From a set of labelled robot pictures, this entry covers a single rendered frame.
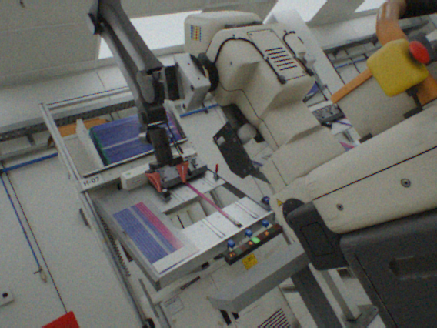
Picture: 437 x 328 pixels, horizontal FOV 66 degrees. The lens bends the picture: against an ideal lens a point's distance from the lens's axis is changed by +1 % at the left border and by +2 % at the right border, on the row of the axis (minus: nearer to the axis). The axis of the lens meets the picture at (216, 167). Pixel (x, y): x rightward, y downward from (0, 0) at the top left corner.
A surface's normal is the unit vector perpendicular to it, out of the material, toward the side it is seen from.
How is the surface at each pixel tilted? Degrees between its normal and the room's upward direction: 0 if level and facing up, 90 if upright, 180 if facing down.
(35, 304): 90
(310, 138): 82
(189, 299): 90
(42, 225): 90
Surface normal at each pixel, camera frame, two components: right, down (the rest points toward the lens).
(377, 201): -0.77, 0.32
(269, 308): 0.39, -0.36
